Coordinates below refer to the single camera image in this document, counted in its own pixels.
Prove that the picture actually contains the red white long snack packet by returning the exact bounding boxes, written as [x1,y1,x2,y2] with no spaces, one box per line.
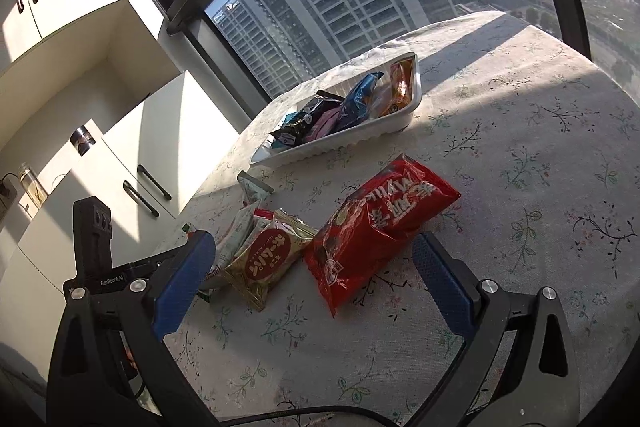
[200,171,273,294]

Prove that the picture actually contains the floral tablecloth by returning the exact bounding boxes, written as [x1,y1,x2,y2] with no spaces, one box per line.
[165,12,639,424]

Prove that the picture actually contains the orange snack stick packet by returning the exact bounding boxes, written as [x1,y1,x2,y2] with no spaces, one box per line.
[381,58,413,116]

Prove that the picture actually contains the dark blue Tipo snack packet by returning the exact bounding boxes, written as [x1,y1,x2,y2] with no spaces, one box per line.
[332,72,383,133]

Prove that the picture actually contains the black gold snack packet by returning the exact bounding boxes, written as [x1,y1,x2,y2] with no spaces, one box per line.
[271,90,344,147]

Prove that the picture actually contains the gold snack bag red circle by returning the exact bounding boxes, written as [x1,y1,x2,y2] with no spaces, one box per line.
[222,209,318,311]

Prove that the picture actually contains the white cabinet with handles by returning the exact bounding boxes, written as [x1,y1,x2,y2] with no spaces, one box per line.
[1,0,236,385]

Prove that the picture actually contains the clear pink snack packet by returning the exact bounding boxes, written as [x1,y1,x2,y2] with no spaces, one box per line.
[368,79,392,119]

